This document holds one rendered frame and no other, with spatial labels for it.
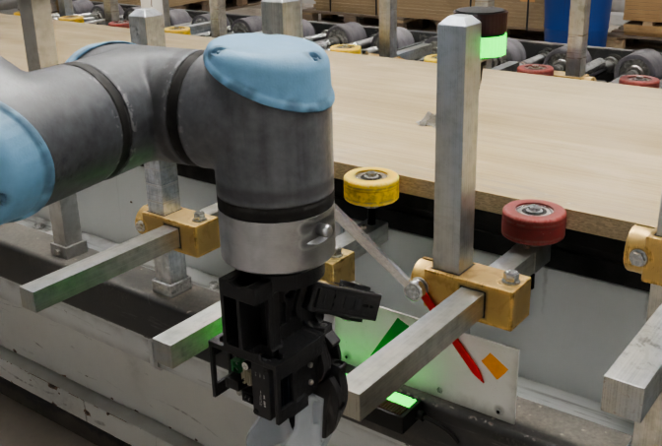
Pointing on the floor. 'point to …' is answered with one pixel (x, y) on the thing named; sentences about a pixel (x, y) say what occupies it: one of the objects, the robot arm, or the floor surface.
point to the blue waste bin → (556, 6)
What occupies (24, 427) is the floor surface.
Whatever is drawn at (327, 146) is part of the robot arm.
